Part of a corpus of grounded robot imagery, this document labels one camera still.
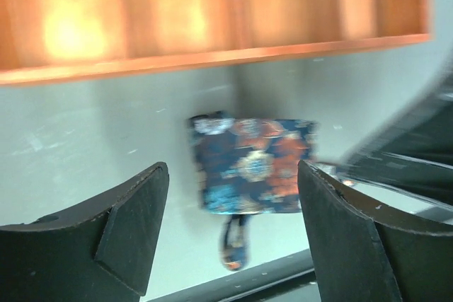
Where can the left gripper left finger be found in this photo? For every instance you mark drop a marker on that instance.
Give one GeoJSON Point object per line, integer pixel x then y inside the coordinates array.
{"type": "Point", "coordinates": [101, 249]}

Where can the navy floral tie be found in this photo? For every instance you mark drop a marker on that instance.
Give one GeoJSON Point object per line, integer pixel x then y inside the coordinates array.
{"type": "Point", "coordinates": [247, 167]}

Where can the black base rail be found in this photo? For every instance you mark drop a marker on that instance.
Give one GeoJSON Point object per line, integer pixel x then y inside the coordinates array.
{"type": "Point", "coordinates": [273, 281]}

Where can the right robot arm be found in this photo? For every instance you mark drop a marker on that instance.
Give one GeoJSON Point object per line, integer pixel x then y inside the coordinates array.
{"type": "Point", "coordinates": [413, 153]}

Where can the orange compartment tray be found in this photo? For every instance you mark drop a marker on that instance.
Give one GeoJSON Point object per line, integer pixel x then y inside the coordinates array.
{"type": "Point", "coordinates": [52, 41]}

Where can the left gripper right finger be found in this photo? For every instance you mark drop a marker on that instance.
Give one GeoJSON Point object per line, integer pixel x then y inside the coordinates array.
{"type": "Point", "coordinates": [366, 250]}

